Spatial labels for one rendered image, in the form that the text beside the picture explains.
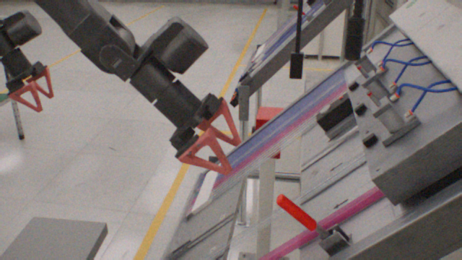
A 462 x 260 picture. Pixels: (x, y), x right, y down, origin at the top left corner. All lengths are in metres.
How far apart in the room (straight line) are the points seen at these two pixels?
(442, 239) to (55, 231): 1.08
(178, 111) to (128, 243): 1.61
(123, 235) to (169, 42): 1.72
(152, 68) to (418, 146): 0.38
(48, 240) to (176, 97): 0.78
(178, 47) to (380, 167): 0.32
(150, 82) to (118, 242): 1.64
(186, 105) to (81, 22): 0.19
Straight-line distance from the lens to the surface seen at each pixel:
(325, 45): 5.25
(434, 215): 0.51
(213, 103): 0.69
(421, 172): 0.53
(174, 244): 1.04
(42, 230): 1.38
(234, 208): 0.93
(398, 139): 0.55
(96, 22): 0.63
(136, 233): 2.27
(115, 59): 0.63
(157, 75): 0.65
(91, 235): 1.31
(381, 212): 0.58
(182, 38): 0.63
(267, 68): 1.94
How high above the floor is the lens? 1.39
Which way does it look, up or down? 25 degrees down
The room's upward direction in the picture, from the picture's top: straight up
